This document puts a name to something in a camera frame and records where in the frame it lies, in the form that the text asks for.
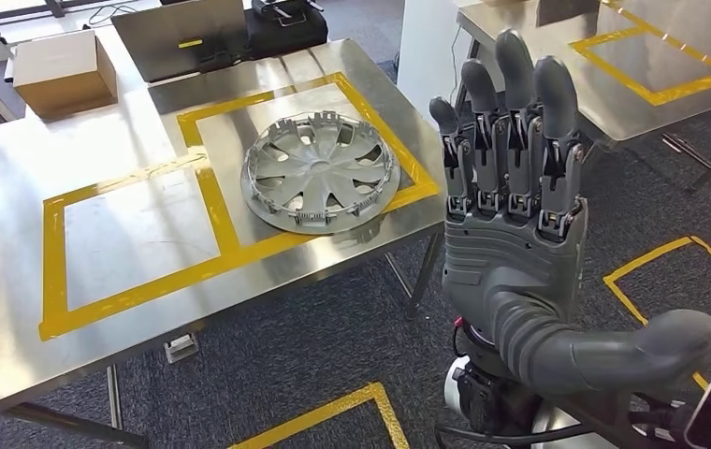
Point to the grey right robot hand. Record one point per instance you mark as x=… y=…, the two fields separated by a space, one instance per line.
x=510 y=248

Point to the silver wheel cover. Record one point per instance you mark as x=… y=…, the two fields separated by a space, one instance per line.
x=321 y=173

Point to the steel workbench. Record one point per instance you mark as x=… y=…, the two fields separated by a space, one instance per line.
x=8 y=186

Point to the yellow floor tape square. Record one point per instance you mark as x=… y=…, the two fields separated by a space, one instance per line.
x=647 y=260
x=318 y=410

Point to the white cabinet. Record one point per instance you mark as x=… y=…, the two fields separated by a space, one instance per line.
x=423 y=56

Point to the dark grey metal panel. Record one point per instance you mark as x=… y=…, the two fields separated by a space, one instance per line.
x=569 y=12

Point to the black carry case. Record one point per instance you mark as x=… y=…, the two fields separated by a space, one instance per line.
x=287 y=37

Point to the grey and black device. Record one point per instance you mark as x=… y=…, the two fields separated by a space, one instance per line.
x=287 y=9

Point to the metal floor socket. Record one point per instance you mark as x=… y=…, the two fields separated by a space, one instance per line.
x=182 y=348

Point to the yellow tape rectangle outline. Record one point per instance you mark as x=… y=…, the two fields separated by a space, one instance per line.
x=145 y=291

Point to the yellow label sticker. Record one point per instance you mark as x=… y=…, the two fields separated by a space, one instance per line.
x=190 y=43

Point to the short yellow tape strip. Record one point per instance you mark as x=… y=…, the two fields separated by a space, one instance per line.
x=126 y=181

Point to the brown cardboard box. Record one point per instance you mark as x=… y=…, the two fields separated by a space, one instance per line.
x=61 y=74

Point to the steel frame table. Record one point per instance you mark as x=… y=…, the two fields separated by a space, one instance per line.
x=628 y=118

